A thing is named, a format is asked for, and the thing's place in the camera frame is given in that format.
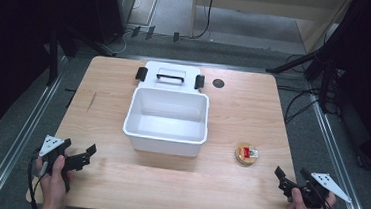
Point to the black lid latch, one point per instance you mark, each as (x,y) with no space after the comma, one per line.
(141,73)
(199,82)

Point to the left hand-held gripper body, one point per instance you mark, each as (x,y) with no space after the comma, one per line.
(53,149)

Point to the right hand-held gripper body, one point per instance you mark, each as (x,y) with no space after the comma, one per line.
(317,190)

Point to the metal floor rail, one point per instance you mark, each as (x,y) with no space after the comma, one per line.
(21,131)
(340,156)

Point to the white box lid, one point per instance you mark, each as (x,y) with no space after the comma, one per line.
(172,70)

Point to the black tripod stand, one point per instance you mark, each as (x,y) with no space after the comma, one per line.
(55,54)
(311,56)

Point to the black round table grommet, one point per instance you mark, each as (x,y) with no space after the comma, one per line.
(218,83)

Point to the black floor plug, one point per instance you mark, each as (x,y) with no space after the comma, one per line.
(150,32)
(135,31)
(176,37)

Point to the person's left hand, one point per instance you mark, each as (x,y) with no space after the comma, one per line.
(54,182)

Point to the dark cabinet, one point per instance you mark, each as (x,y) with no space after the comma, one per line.
(114,8)

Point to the white plastic storage box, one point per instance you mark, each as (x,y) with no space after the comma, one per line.
(167,116)

